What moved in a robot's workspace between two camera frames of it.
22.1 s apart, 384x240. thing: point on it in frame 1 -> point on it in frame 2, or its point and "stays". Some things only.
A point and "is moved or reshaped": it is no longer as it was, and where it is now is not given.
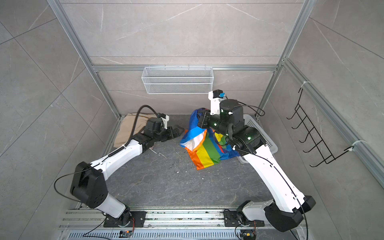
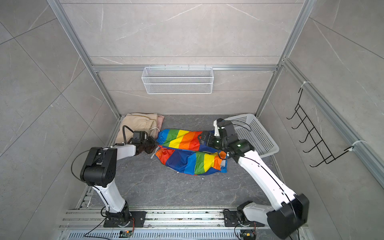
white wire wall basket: [177, 80] stays
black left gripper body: [166, 134] -> [149, 145]
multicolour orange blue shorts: [205, 146] is moved or reshaped
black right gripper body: [212, 121] -> [216, 141]
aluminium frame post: [72, 30] stays
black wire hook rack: [327, 155] stays
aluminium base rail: [88, 224] stays
